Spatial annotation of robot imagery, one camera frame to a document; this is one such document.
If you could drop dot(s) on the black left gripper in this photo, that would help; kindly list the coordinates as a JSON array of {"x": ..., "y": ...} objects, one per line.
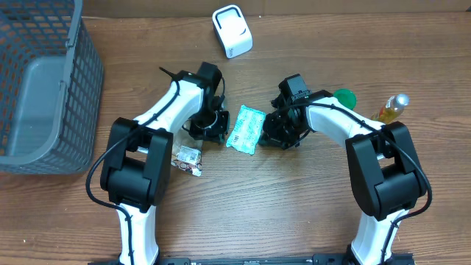
[{"x": 215, "y": 132}]

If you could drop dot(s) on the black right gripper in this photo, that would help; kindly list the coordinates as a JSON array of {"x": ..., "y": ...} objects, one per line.
[{"x": 275, "y": 138}]

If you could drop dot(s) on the mint green snack packet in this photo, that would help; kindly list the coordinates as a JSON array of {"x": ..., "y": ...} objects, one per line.
[{"x": 247, "y": 130}]

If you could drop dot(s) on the brown printed snack pouch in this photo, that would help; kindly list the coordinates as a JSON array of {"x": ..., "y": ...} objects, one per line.
[{"x": 187, "y": 153}]

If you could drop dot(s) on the green white Knorr container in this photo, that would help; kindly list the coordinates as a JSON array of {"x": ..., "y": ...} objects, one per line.
[{"x": 346, "y": 97}]

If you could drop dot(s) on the yellow liquid bottle grey cap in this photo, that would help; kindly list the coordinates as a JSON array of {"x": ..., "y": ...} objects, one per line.
[{"x": 393, "y": 108}]

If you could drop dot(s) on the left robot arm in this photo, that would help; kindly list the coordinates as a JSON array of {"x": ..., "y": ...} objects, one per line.
[{"x": 136, "y": 165}]

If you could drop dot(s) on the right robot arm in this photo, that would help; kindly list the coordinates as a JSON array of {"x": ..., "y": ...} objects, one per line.
[{"x": 386, "y": 177}]

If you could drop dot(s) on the white barcode scanner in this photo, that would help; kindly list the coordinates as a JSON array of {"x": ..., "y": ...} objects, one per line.
[{"x": 232, "y": 30}]

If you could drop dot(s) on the dark grey mesh basket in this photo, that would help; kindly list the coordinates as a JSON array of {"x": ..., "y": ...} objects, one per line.
[{"x": 51, "y": 88}]

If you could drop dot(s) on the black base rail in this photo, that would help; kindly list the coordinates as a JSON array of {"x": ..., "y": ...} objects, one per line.
[{"x": 250, "y": 260}]

